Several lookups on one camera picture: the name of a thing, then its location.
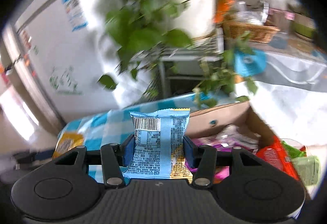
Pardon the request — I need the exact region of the green bowl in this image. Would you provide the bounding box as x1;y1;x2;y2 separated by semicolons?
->
292;13;316;38

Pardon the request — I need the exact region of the light blue snack packet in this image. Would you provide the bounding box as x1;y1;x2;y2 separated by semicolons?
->
122;108;194;180

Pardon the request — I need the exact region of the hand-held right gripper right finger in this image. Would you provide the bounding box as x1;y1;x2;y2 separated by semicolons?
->
183;135;270;187

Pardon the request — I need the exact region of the red cartoon snack packet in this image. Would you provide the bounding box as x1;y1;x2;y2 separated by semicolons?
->
255;136;300;181

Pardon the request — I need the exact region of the blue round woven fan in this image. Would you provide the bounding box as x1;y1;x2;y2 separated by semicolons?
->
234;49;267;77

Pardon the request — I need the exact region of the clear glass jar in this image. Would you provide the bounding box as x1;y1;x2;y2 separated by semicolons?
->
268;8;292;33

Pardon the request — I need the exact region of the white ribbed plant pot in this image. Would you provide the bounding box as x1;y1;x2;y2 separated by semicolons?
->
166;0;217;38

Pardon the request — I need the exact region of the blue round coaster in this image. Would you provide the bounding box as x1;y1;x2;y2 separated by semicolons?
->
272;35;288;48

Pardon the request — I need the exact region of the yellow snack packet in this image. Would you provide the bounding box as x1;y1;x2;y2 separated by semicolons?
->
52;132;85;160

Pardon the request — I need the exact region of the orange plastic object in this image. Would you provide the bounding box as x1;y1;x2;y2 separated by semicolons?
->
215;0;234;23

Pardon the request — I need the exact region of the cardboard box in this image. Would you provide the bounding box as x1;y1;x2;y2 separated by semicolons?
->
188;101;311;194

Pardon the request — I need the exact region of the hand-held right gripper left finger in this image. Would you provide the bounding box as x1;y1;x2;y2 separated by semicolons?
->
52;135;135;186

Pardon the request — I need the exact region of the grey white tablecloth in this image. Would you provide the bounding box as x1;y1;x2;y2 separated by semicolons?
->
235;43;327;148

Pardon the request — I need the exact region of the green trailing pothos plant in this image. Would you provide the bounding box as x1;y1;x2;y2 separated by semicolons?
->
98;0;258;107

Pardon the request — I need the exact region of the white metal plant rack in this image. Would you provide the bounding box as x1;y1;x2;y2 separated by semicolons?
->
133;27;225;102

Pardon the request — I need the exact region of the blue white checkered tablecloth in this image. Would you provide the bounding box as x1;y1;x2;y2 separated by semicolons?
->
57;91;217;181

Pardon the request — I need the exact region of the wicker basket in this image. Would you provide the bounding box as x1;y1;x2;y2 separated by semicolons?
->
222;18;280;43

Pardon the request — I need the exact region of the purple snack packet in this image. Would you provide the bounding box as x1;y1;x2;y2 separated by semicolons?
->
188;124;261;184

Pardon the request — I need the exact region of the bright green snack packet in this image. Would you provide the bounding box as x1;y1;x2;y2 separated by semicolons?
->
281;140;307;158

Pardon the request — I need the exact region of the white chest freezer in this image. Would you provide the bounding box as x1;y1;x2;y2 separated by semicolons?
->
15;0;143;112

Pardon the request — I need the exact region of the silver refrigerator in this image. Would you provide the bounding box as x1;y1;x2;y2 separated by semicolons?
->
0;22;64;135

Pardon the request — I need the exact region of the pale green bag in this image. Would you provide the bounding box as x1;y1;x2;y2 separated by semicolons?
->
291;156;320;186

